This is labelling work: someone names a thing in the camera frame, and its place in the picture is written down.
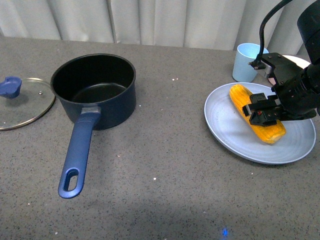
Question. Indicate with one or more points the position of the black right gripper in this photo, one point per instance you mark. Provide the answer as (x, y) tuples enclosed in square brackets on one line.
[(297, 97)]

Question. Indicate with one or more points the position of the yellow corn cob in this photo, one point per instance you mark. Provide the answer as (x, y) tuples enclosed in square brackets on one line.
[(240, 97)]

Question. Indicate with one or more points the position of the glass lid with blue knob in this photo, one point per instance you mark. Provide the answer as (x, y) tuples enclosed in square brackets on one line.
[(23, 101)]

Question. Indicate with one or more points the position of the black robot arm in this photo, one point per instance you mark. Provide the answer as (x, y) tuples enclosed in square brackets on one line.
[(308, 25)]

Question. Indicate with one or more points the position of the light blue plate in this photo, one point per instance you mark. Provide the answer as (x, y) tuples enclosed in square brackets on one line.
[(231, 130)]

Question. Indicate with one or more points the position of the light blue cup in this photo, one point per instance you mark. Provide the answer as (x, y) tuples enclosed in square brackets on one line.
[(245, 53)]

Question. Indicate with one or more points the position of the pink bowl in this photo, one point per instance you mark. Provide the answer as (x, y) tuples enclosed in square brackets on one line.
[(297, 60)]

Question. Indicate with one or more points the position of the white curtain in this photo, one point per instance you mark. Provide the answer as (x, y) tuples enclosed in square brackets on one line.
[(205, 24)]

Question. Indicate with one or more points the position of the dark blue saucepan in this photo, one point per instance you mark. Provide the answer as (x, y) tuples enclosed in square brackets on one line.
[(97, 92)]

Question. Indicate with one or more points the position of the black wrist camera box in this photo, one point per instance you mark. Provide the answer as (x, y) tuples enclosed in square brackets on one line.
[(279, 67)]

